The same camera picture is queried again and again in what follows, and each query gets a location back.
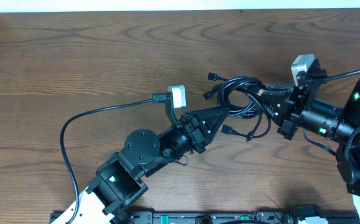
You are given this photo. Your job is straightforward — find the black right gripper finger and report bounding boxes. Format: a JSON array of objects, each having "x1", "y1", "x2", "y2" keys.
[
  {"x1": 264, "y1": 85, "x2": 293, "y2": 92},
  {"x1": 259, "y1": 91, "x2": 293, "y2": 126}
]

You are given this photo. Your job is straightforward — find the black cable bundle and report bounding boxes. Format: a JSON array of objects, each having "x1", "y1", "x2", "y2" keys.
[{"x1": 202, "y1": 72, "x2": 272, "y2": 142}]

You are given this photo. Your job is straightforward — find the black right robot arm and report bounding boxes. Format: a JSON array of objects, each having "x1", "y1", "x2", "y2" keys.
[{"x1": 257, "y1": 54, "x2": 360, "y2": 219}]

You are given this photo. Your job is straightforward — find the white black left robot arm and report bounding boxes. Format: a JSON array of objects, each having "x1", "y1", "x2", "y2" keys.
[{"x1": 54, "y1": 92, "x2": 229, "y2": 223}]

